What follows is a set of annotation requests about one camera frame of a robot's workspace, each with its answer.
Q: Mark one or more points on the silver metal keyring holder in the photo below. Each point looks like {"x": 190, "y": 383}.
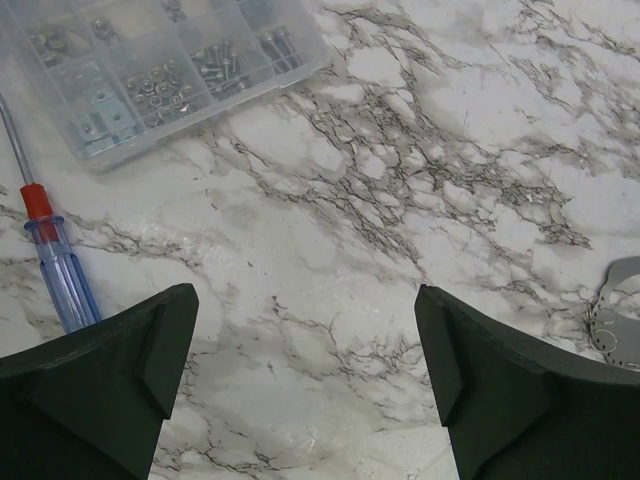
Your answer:
{"x": 613, "y": 334}

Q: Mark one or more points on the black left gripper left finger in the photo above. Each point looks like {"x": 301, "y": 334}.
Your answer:
{"x": 91, "y": 404}

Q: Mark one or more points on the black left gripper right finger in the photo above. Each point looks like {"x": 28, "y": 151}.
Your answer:
{"x": 517, "y": 407}

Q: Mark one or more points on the blue red handled screwdriver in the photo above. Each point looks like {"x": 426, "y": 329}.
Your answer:
{"x": 61, "y": 268}

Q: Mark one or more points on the clear plastic screw organizer box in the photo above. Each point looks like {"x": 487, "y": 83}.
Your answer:
{"x": 118, "y": 78}

